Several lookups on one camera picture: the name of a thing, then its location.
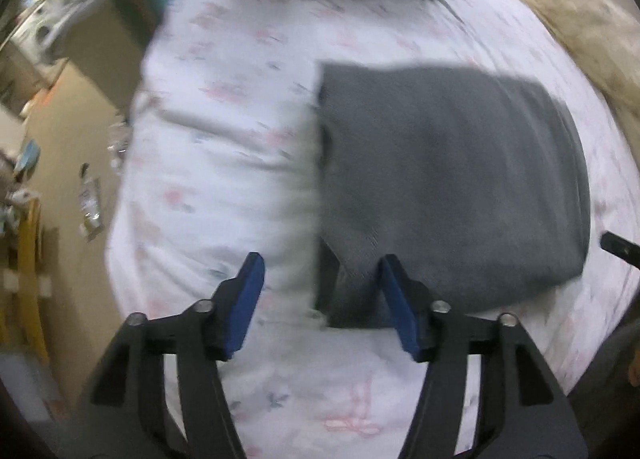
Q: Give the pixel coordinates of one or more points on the person's dark clothing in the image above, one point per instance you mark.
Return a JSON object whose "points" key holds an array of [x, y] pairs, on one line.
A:
{"points": [[610, 389]]}

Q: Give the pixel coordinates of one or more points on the grey pants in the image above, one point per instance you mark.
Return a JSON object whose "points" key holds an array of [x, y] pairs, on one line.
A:
{"points": [[450, 164]]}

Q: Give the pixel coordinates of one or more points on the white floral bedsheet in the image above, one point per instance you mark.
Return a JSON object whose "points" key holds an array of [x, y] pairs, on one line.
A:
{"points": [[225, 164]]}

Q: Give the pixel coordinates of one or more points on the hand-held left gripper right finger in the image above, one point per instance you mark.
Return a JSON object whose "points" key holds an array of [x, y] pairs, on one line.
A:
{"points": [[400, 309]]}

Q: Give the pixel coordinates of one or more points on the yellow wooden chair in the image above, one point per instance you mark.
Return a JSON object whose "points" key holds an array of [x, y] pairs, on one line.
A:
{"points": [[30, 289]]}

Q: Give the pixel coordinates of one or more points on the beige fluffy blanket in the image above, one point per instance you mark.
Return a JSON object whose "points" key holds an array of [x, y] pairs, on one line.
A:
{"points": [[575, 24]]}

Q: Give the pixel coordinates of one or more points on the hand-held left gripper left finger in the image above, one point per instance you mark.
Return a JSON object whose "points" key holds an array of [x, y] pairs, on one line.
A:
{"points": [[242, 311]]}

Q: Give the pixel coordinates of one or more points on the white washing machine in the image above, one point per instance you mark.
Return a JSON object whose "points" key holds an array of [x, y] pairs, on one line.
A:
{"points": [[42, 31]]}

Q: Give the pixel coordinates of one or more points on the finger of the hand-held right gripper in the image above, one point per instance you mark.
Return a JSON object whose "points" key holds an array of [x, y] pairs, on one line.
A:
{"points": [[620, 246]]}

